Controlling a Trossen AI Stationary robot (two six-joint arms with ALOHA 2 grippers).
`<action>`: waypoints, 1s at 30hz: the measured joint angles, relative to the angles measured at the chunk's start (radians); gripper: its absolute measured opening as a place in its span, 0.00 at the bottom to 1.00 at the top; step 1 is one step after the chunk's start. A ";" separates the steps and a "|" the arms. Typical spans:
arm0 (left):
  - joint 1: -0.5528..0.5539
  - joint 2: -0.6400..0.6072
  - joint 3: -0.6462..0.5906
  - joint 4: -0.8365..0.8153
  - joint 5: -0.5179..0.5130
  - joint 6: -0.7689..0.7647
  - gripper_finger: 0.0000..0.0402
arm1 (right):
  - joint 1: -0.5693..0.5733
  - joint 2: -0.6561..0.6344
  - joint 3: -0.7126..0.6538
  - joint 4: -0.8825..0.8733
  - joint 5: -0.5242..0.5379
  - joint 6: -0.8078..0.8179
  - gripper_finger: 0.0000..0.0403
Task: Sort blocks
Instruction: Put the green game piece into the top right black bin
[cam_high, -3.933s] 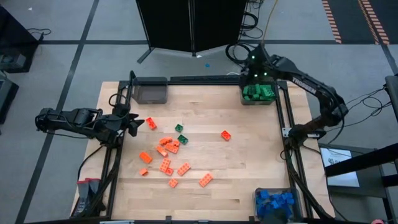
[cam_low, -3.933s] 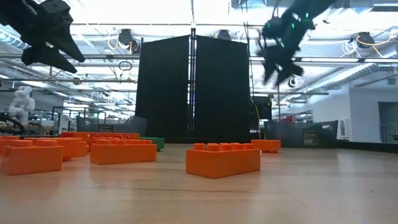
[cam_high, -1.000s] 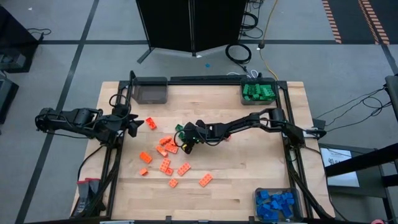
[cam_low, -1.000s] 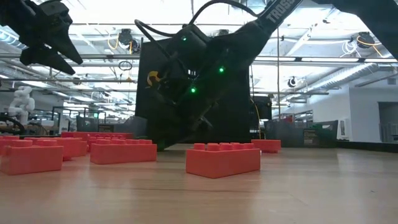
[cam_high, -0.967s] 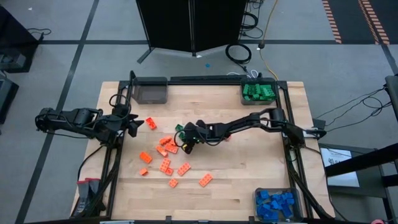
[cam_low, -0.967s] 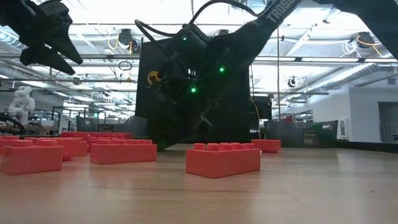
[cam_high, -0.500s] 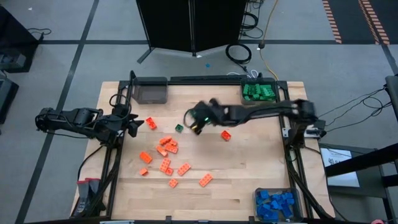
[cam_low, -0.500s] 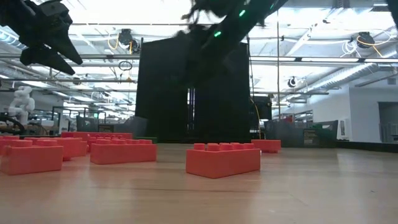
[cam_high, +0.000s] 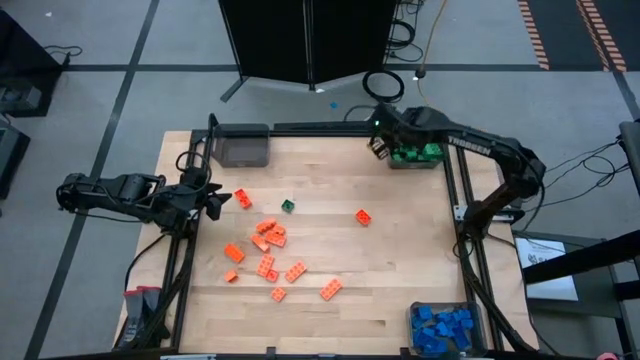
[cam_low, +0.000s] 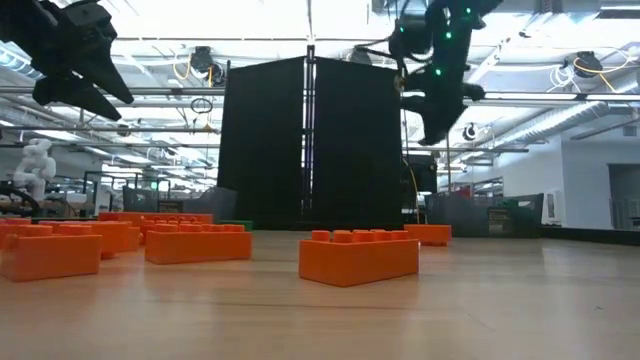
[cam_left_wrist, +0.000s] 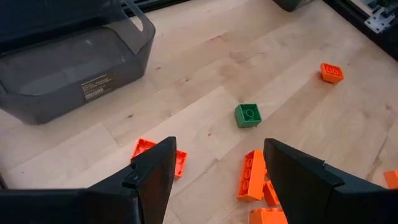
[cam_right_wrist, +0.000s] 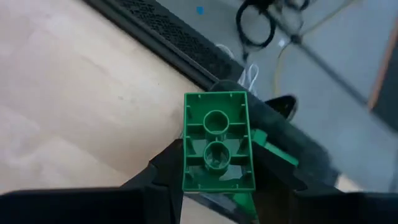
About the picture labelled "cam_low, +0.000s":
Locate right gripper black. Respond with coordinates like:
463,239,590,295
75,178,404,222
388,14,487,147

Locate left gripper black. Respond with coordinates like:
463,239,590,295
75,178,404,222
29,2,135,122

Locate long orange toy brick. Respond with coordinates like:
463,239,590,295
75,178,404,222
0,216,54,239
97,211,151,225
144,223,254,266
38,220,134,261
298,229,421,289
149,212,215,225

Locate black equipment cabinet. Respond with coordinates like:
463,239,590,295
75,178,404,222
402,153,439,195

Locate white robot figure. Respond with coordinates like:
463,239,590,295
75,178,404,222
13,138,58,202

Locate grey plastic bin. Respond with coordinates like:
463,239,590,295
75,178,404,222
122,185,239,221
425,192,546,239

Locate white appliance box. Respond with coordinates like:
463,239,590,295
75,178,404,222
543,188,564,227

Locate black folding screen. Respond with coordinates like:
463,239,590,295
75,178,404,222
216,44,405,231

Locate small orange toy brick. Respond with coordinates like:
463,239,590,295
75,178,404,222
0,224,103,283

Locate yellow floor cable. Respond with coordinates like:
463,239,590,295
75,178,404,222
407,162,422,225

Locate hanging black cable loop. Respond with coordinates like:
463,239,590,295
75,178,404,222
189,96,214,115

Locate silver ventilation duct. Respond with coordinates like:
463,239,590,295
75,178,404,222
492,99,640,151

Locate black curved hose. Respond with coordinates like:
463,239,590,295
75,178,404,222
0,180,46,218

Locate black aluminium table frame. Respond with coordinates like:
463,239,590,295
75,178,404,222
541,224,640,247

